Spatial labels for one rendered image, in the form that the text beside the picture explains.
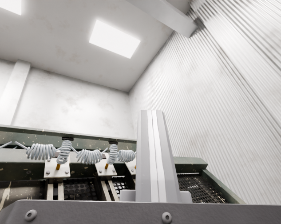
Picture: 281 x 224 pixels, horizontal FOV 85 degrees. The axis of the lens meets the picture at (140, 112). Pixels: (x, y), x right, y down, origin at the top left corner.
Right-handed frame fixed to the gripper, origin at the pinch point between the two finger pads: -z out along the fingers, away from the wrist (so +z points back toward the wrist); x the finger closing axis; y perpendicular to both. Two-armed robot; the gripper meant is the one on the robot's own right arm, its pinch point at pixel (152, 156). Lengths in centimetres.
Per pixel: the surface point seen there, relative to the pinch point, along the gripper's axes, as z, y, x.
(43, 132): -35, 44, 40
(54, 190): -18, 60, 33
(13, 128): -33, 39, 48
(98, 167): -32, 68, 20
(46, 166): -27, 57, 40
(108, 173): -29, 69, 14
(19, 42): -381, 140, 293
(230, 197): -33, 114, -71
